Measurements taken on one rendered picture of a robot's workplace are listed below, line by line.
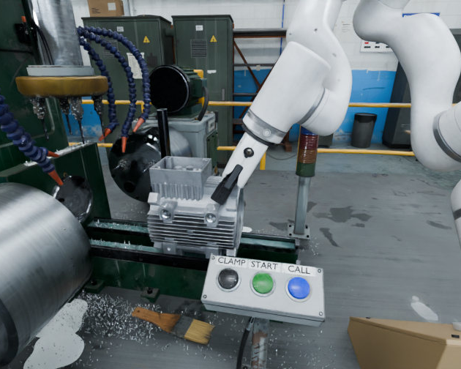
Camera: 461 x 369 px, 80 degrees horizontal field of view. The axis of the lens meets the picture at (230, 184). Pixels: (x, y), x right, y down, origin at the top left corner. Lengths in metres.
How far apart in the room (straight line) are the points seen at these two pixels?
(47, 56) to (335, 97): 0.58
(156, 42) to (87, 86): 3.30
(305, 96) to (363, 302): 0.55
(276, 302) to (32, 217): 0.39
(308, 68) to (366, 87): 5.51
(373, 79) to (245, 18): 2.59
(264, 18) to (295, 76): 5.23
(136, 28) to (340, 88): 3.65
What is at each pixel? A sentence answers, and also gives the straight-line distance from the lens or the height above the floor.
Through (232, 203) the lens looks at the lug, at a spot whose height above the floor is 1.08.
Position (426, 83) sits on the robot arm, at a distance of 0.73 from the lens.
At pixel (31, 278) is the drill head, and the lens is 0.50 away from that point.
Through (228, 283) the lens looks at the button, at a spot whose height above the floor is 1.07.
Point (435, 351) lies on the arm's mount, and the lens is 0.45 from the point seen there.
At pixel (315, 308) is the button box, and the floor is 1.05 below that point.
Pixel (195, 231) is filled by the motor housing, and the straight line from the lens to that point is 0.62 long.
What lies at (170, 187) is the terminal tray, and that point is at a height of 1.11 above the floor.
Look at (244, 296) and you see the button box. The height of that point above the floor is 1.05.
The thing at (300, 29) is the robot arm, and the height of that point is 1.42.
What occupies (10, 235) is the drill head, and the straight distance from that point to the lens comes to 0.50.
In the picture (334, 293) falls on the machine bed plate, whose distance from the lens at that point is 0.83.
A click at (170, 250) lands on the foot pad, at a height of 0.97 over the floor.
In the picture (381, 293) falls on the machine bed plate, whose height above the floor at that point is 0.80.
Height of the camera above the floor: 1.35
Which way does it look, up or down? 23 degrees down
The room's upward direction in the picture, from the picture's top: straight up
